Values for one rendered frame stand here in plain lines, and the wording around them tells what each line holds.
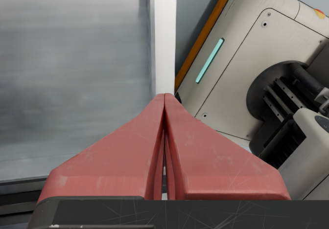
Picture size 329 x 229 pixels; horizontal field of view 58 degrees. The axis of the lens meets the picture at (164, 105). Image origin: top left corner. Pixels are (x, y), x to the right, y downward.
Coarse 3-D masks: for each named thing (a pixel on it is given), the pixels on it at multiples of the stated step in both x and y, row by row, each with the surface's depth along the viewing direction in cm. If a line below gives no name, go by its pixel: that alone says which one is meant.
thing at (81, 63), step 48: (0, 0) 27; (48, 0) 28; (96, 0) 29; (144, 0) 29; (0, 48) 30; (48, 48) 30; (96, 48) 31; (144, 48) 32; (0, 96) 33; (48, 96) 34; (96, 96) 35; (144, 96) 36; (0, 144) 36; (48, 144) 37
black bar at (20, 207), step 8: (32, 192) 42; (40, 192) 42; (0, 200) 41; (8, 200) 41; (16, 200) 41; (24, 200) 41; (32, 200) 41; (0, 208) 40; (8, 208) 40; (16, 208) 40; (24, 208) 41; (32, 208) 41
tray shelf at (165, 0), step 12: (156, 0) 30; (168, 0) 30; (156, 12) 30; (168, 12) 31; (156, 24) 31; (168, 24) 31; (156, 36) 32; (168, 36) 32; (156, 48) 33; (168, 48) 33; (156, 60) 33; (168, 60) 34; (156, 72) 34; (168, 72) 35; (156, 84) 35; (168, 84) 35; (0, 192) 41; (12, 192) 41; (24, 192) 42
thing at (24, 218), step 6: (0, 216) 41; (6, 216) 41; (12, 216) 41; (18, 216) 41; (24, 216) 41; (30, 216) 41; (0, 222) 40; (6, 222) 40; (12, 222) 40; (18, 222) 40; (24, 222) 40; (0, 228) 45; (6, 228) 45; (12, 228) 45; (18, 228) 46; (24, 228) 46
